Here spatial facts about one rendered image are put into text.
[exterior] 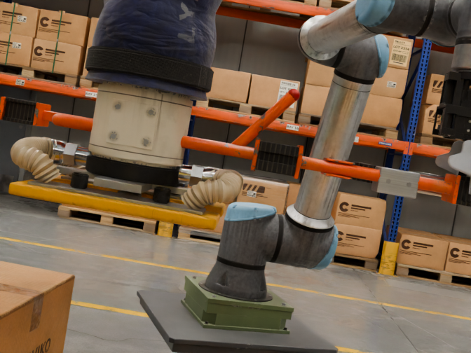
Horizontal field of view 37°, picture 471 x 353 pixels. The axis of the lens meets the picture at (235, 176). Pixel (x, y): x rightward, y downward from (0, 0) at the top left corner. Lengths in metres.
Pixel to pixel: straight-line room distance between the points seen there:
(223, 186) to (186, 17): 0.29
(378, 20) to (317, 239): 0.90
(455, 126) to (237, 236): 0.96
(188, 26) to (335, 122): 0.86
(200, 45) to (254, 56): 8.59
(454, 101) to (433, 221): 8.82
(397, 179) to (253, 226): 0.88
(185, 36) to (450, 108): 0.47
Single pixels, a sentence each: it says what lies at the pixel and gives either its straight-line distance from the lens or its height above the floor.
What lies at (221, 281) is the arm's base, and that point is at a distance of 2.08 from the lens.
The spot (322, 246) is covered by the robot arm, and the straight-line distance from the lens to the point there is 2.11.
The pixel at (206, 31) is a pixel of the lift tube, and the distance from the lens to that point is 1.22.
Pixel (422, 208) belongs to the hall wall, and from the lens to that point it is 10.03.
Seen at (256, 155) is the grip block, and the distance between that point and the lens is 1.21.
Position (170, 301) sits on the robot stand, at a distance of 2.25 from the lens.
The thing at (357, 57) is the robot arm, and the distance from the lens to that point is 1.91.
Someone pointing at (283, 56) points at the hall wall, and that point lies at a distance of 9.79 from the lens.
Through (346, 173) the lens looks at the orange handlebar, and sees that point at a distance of 1.23.
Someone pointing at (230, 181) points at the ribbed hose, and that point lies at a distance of 1.16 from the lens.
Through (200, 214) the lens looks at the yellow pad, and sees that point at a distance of 1.13.
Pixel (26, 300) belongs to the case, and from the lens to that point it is 1.30.
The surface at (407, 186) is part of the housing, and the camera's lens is 1.25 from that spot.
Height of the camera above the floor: 1.29
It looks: 3 degrees down
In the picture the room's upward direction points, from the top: 10 degrees clockwise
